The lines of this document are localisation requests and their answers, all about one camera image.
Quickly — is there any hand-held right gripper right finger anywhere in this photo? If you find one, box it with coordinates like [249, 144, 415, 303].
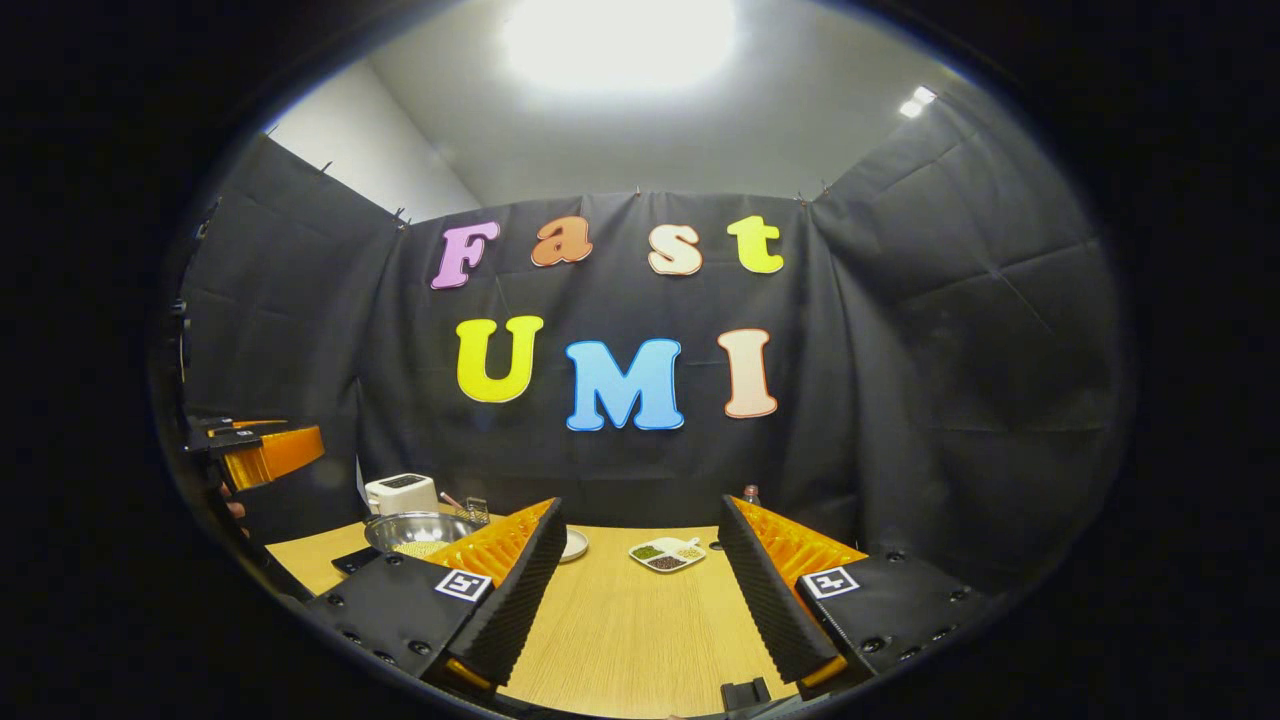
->
[717, 494, 991, 691]

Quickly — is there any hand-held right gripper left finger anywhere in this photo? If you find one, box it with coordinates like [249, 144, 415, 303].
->
[305, 496, 568, 693]

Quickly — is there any steel pot with black handles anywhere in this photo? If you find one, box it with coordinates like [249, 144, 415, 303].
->
[364, 511, 486, 559]

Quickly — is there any white divided dish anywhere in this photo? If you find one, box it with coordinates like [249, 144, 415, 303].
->
[628, 537, 707, 573]

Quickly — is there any white toaster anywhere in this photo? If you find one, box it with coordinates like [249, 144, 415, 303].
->
[364, 473, 441, 517]

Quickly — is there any black backdrop cloth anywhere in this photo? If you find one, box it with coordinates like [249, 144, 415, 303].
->
[165, 80, 1131, 601]

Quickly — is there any large ceiling light panel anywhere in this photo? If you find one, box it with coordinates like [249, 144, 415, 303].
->
[500, 0, 741, 96]

